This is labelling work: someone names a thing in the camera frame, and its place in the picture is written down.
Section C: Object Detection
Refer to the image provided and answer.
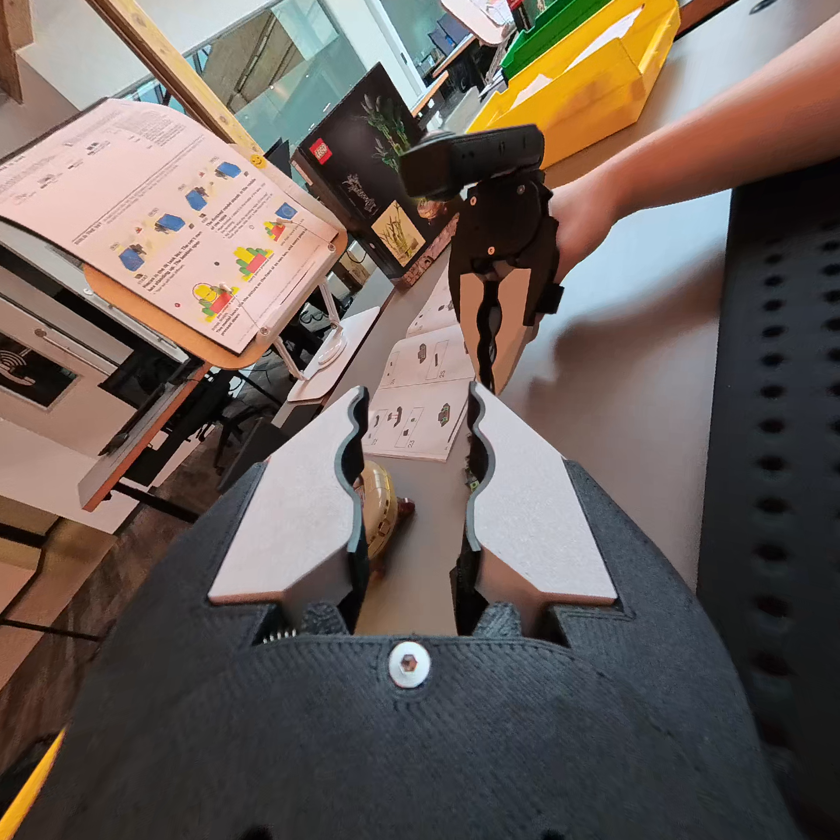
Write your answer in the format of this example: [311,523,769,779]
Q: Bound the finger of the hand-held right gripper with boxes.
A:
[458,270,500,389]
[489,262,540,396]

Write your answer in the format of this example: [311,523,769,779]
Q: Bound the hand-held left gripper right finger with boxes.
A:
[451,381,619,636]

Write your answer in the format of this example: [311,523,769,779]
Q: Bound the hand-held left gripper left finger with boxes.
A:
[209,386,370,634]

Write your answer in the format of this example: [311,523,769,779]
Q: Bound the person's right hand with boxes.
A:
[548,172,627,284]

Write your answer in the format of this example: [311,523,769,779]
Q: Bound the tan round brick model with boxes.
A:
[354,459,416,578]

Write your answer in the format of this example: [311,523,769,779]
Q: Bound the open instruction booklet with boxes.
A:
[362,262,476,462]

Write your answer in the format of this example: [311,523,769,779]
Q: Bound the yellow bin with white bags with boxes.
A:
[467,0,681,170]

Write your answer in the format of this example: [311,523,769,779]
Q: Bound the black toy set box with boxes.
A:
[292,62,460,290]

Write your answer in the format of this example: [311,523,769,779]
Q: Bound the green plastic bin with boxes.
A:
[500,0,611,80]

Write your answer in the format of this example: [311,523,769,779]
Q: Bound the printed instruction sheet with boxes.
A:
[0,98,337,355]

